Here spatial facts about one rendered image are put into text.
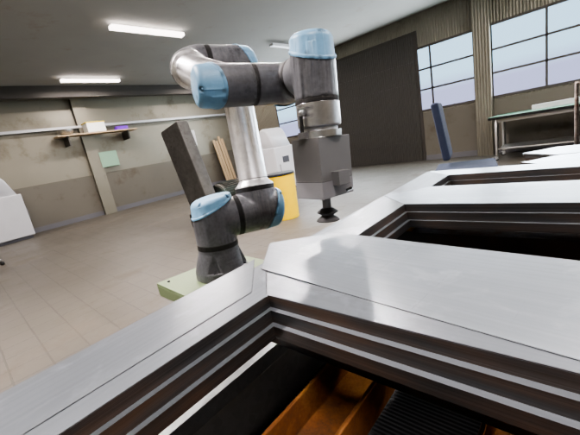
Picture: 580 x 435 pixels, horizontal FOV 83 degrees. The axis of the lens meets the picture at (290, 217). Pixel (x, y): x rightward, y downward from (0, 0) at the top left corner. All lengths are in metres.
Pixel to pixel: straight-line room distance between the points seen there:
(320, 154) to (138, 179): 10.15
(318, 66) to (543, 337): 0.45
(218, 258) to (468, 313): 0.69
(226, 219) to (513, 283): 0.68
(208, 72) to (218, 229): 0.44
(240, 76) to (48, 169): 9.53
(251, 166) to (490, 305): 0.73
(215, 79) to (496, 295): 0.50
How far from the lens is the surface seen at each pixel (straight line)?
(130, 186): 10.52
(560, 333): 0.34
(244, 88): 0.62
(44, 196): 9.98
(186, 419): 0.59
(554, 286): 0.42
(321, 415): 0.52
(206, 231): 0.90
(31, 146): 10.06
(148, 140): 10.89
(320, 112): 0.56
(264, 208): 0.93
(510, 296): 0.39
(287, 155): 7.21
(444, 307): 0.36
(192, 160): 4.90
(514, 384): 0.32
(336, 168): 0.57
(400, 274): 0.43
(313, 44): 0.57
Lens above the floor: 1.05
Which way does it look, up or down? 13 degrees down
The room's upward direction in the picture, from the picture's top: 11 degrees counter-clockwise
